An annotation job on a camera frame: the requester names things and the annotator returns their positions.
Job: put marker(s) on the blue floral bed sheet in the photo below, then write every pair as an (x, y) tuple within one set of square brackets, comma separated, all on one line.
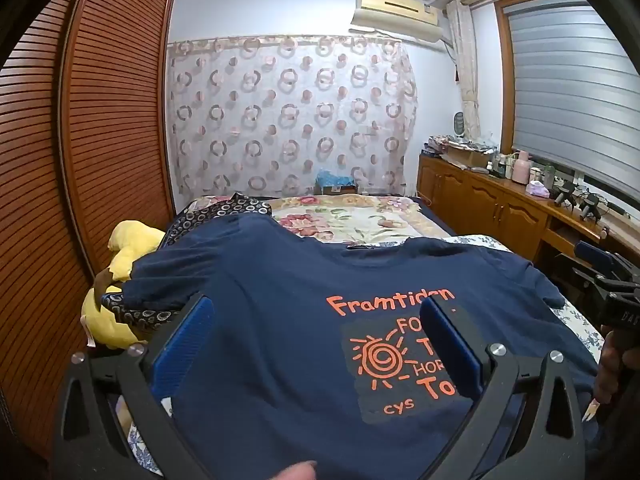
[(580, 325)]

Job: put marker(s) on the navy bed sheet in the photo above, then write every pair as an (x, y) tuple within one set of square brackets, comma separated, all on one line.
[(430, 215)]

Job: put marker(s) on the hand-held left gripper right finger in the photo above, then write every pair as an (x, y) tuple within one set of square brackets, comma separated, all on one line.
[(450, 347)]

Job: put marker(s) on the circle-print sheer curtain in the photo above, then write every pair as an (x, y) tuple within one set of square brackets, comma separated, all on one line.
[(280, 110)]

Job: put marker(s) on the grey window blind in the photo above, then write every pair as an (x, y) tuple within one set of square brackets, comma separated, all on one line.
[(575, 85)]

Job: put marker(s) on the green bottle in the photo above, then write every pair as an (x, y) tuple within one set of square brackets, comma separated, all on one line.
[(548, 175)]

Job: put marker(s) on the beige air conditioner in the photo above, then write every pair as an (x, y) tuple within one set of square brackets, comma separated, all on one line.
[(395, 10)]

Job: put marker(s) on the purple tissue pack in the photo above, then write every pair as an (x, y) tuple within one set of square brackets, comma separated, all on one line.
[(537, 189)]

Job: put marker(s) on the floral blanket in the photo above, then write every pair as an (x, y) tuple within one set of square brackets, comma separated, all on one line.
[(350, 225)]

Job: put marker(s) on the black handheld device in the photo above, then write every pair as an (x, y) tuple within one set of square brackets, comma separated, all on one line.
[(562, 195), (589, 205)]

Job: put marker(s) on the yellow plush toy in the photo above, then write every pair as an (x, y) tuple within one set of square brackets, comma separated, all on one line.
[(132, 245)]

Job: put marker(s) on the navy printed t-shirt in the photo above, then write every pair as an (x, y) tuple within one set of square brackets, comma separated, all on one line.
[(280, 320)]

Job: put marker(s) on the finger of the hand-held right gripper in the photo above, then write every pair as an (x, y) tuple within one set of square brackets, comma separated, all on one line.
[(592, 281), (595, 255)]

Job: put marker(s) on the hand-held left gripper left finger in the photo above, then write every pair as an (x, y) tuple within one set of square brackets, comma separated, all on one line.
[(182, 342)]

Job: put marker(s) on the wooden slatted wardrobe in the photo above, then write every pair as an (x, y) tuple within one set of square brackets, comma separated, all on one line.
[(115, 110)]

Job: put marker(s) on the cardboard box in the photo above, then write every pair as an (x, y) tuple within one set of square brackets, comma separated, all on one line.
[(470, 157)]

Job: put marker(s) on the floral window curtain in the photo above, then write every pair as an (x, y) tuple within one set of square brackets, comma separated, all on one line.
[(465, 60)]

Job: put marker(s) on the person's right hand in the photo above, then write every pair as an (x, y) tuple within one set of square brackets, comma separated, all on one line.
[(607, 370)]

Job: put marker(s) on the small white round fan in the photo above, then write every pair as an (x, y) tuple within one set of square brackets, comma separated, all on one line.
[(459, 125)]

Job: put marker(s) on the pink thermos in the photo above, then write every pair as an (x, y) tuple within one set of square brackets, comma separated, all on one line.
[(522, 167)]

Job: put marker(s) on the blue plastic bag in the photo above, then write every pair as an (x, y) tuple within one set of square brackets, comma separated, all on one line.
[(332, 179)]

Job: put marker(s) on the dark circle-patterned cloth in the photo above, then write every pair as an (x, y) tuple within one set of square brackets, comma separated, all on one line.
[(235, 207)]

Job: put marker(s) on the wooden cabinet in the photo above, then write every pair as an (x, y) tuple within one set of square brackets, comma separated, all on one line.
[(480, 195)]

